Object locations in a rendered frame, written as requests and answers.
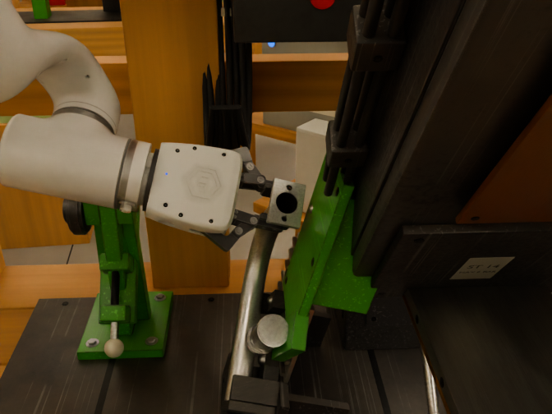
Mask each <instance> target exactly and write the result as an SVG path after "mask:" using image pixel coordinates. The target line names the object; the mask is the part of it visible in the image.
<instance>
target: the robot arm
mask: <svg viewBox="0 0 552 414"><path fill-rule="evenodd" d="M34 79H36V80H37V81H38V82H39V83H40V84H41V85H42V86H43V87H44V88H45V89H46V91H47V92H48V94H49V95H50V97H51V99H52V101H53V114H52V116H51V117H48V118H39V117H32V116H28V115H25V114H17V115H15V116H13V117H12V118H11V120H10V121H9V122H8V124H7V126H6V128H5V130H4V132H3V134H2V138H1V141H0V183H1V184H2V185H3V186H7V187H11V188H15V189H19V190H23V191H31V192H35V193H39V194H43V195H47V196H55V197H59V198H63V199H68V200H74V201H79V202H83V203H87V204H92V205H98V206H103V207H107V208H111V209H119V210H120V211H122V212H123V213H130V212H131V211H134V212H137V211H138V209H139V206H140V205H143V208H142V211H146V212H145V217H147V218H149V219H153V220H154V221H156V222H159V223H162V224H165V225H168V226H170V227H173V228H177V229H180V230H183V231H186V232H191V233H194V234H197V235H201V236H205V237H207V238H209V239H210V240H211V241H212V242H213V243H214V244H215V245H216V246H218V247H219V248H220V249H221V250H223V251H225V252H228V251H230V249H231V248H232V247H233V246H234V244H235V243H236V242H237V240H238V239H239V238H240V237H242V236H243V235H245V234H246V233H248V232H249V231H250V230H253V229H254V228H259V229H263V230H267V231H271V232H282V231H283V230H288V229H289V228H287V227H283V226H279V225H275V224H271V223H266V219H267V214H266V213H261V214H260V215H258V214H248V213H246V212H243V211H240V210H238V209H235V208H236V203H237V194H238V190H239V189H246V190H253V191H258V192H260V195H262V196H265V197H269V198H270V194H271V189H272V184H273V181H270V180H266V178H265V176H264V175H261V173H260V171H259V170H258V169H257V167H256V166H255V165H254V164H253V162H252V158H251V154H250V151H249V150H248V148H247V147H241V148H238V149H232V150H229V149H221V148H216V147H211V146H205V145H193V144H183V143H161V146H160V149H155V152H154V153H151V147H152V144H151V143H148V142H144V141H140V140H133V139H129V138H126V137H122V136H116V133H117V128H118V124H119V121H120V116H121V107H120V103H119V100H118V97H117V94H116V91H115V89H114V88H113V86H112V84H111V82H110V80H109V79H108V77H107V75H106V74H105V72H104V70H103V68H102V67H101V66H100V65H99V63H98V61H97V60H96V58H95V57H94V55H93V54H92V53H91V51H90V50H89V49H88V48H87V47H86V46H84V44H82V43H81V42H80V41H78V40H77V39H74V38H73V37H71V36H69V35H67V34H62V33H59V32H56V31H49V30H36V29H31V28H30V27H29V26H27V25H26V23H25V22H24V21H23V20H22V19H21V16H20V15H19V13H18V12H17V10H16V9H15V8H14V6H13V5H12V3H11V1H10V0H0V103H2V102H5V101H7V100H9V99H11V98H13V97H14V96H16V95H18V94H19V93H20V92H21V91H22V90H24V89H25V88H26V87H27V86H28V85H29V84H30V83H31V82H32V81H33V80H34ZM242 169H243V172H242ZM230 225H234V226H236V227H235V228H234V229H233V230H232V231H231V233H230V234H229V235H227V236H224V234H225V233H226V231H227V230H228V228H229V227H230Z"/></svg>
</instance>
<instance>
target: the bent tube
mask: <svg viewBox="0 0 552 414"><path fill-rule="evenodd" d="M287 186H290V187H291V190H290V191H289V190H288V189H287ZM305 192H306V185H304V184H300V183H296V182H290V181H286V180H282V179H278V178H275V179H274V180H273V184H272V189H271V194H270V199H269V206H268V208H267V209H266V210H265V211H264V213H266V214H267V219H266V223H271V224H275V225H279V226H283V227H287V228H295V229H299V228H300V226H301V216H302V210H303V204H304V198H305ZM282 218H283V219H286V220H287V221H286V222H284V221H283V220H282ZM277 235H278V232H271V231H267V230H263V229H259V228H257V229H256V230H255V234H254V237H253V240H252V243H251V248H250V252H249V255H248V259H247V262H246V270H245V274H244V279H243V284H242V290H241V299H240V304H239V310H238V315H237V325H236V330H235V335H234V341H233V346H232V356H231V361H230V366H229V372H228V382H227V388H226V393H225V398H224V401H227V400H230V399H229V395H230V390H231V384H232V376H233V375H244V376H249V377H251V376H252V370H253V364H254V358H255V353H253V352H251V351H250V350H249V348H248V347H247V345H246V334H247V332H248V330H249V329H250V328H251V327H252V326H254V325H255V324H258V323H259V321H260V312H261V307H262V301H263V295H264V289H265V280H266V275H267V271H268V267H269V260H270V257H271V254H272V250H273V248H274V243H275V241H276V238H277Z"/></svg>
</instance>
